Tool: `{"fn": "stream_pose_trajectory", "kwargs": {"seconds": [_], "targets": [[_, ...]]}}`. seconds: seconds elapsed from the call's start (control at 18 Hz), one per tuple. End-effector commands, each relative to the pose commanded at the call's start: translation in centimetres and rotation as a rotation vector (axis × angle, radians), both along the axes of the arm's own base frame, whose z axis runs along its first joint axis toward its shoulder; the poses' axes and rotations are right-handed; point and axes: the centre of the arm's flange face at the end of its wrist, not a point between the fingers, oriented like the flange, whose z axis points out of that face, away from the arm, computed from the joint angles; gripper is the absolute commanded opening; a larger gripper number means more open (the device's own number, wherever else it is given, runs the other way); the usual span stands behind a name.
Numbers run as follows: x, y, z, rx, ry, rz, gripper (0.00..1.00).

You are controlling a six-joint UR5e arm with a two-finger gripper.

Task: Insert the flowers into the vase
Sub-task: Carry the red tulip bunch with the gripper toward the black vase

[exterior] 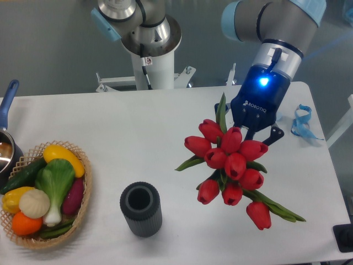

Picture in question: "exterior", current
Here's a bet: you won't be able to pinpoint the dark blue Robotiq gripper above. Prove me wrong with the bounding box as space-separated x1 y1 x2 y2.
214 65 292 145

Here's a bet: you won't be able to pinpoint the red tulip bouquet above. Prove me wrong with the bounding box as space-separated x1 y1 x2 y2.
176 96 305 230

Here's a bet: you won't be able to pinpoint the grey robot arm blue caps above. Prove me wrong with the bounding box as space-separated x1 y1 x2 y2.
91 1 326 145

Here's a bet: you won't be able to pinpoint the dark grey ribbed vase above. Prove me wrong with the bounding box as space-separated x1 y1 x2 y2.
120 182 163 237

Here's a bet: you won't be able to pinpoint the black device at edge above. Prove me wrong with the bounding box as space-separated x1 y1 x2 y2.
333 224 352 253

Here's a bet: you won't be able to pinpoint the purple sweet potato toy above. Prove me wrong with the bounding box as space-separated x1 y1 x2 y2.
62 178 84 215

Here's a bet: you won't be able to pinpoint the green bok choy toy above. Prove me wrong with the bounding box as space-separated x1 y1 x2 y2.
35 158 75 227

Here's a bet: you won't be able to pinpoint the green pea pod toy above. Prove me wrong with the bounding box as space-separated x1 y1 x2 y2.
39 219 74 240

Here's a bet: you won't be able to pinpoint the dark green cucumber toy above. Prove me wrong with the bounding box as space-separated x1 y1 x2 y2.
1 157 47 195

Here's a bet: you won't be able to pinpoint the cream garlic bun toy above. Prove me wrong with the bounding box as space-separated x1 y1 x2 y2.
19 189 50 219

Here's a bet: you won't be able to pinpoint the woven wicker basket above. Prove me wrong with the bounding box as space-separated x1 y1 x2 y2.
1 141 92 250

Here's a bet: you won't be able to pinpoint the orange fruit toy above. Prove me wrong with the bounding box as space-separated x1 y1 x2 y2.
12 211 42 236

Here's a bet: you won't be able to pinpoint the yellow bell pepper toy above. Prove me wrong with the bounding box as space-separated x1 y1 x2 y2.
2 187 35 214

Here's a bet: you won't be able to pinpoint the light blue ribbon strap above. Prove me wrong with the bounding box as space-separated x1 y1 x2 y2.
291 104 325 141

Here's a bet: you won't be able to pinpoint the white frame at right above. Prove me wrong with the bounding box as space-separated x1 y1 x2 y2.
327 94 352 148

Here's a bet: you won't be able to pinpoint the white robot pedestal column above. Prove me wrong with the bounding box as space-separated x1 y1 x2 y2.
131 51 174 91

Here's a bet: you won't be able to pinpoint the black cable on pedestal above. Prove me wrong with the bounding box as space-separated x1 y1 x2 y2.
138 44 153 91

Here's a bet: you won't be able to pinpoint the white metal base frame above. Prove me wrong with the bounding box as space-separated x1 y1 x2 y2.
95 63 237 93

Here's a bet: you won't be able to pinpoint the blue handled saucepan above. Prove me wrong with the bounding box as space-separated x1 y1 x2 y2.
1 79 23 188

